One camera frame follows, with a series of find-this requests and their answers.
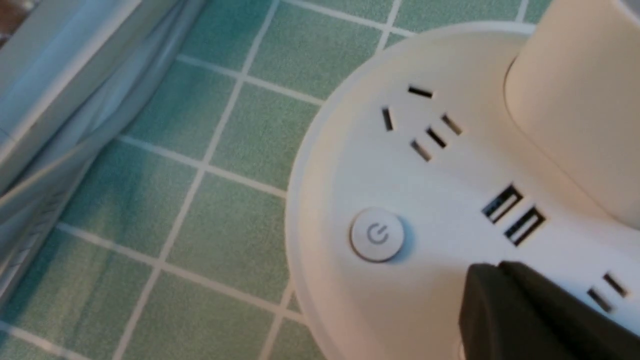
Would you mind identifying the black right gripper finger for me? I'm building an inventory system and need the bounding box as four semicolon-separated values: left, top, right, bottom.
458;260;640;360

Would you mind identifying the white desk lamp socket base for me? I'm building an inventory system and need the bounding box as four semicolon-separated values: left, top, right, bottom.
285;0;640;360

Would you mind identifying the green checkered tablecloth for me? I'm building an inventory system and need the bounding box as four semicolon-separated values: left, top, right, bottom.
1;0;549;360

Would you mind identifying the white power cable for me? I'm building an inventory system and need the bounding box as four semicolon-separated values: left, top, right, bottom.
0;0;211;301

